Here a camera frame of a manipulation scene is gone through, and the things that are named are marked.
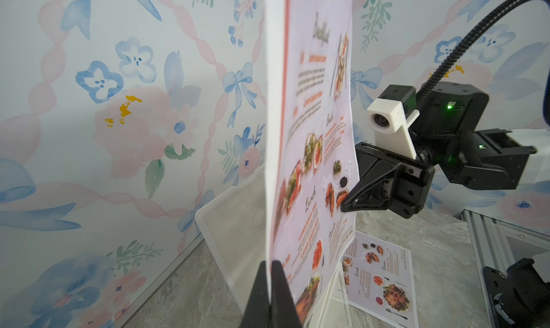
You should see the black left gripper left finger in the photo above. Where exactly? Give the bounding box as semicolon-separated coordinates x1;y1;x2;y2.
239;261;271;328

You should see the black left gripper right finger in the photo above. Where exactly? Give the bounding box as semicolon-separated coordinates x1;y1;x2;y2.
271;261;302;328

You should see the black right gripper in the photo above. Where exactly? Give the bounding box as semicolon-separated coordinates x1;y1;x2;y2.
340;142;435;219

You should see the restaurant special menu sheet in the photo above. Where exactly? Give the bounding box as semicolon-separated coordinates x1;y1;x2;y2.
265;0;359;327

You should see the white narrow rack front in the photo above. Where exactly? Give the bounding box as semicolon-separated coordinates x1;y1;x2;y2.
194;173;349;328

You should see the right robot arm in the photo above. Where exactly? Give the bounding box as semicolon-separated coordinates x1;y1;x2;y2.
339;82;549;219

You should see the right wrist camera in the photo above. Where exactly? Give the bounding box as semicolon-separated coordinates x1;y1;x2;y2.
367;85;420;160

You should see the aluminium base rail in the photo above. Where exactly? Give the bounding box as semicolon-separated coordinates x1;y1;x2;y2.
461;209;549;312

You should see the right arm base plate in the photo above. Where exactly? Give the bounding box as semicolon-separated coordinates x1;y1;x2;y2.
482;258;549;327

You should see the black corrugated cable conduit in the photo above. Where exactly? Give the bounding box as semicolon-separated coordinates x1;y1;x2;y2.
415;0;550;127

